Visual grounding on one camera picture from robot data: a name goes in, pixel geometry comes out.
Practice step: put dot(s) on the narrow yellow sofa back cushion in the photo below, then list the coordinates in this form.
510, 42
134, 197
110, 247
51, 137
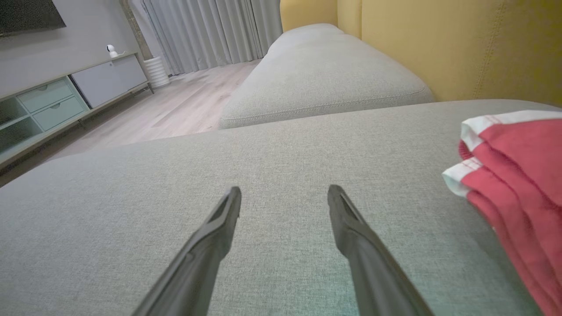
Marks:
350, 15

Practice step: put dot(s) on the black wall television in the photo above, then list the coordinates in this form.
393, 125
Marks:
26, 15

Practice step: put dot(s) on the low mint and grey cabinet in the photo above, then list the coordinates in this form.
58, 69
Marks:
57, 105

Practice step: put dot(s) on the small white security camera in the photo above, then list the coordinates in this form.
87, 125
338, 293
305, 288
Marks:
112, 51

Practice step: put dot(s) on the grey sofa seat cushion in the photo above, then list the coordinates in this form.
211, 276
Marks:
325, 74

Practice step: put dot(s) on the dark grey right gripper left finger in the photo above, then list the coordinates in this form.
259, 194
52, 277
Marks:
197, 263

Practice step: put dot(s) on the wide yellow sofa back cushion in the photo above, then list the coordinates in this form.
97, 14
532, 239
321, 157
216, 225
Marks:
461, 44

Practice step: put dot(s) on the large grey sofa seat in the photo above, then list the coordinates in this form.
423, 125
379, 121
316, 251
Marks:
175, 166

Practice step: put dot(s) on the white ribbed cylinder appliance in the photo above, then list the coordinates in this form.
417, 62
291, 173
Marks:
157, 72

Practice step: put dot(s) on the grey pleated curtain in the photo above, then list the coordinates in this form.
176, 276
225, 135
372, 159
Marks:
210, 30

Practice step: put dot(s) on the red garment with white stripes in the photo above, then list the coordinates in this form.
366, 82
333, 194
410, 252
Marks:
522, 175

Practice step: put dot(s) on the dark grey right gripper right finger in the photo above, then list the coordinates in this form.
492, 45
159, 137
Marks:
373, 272

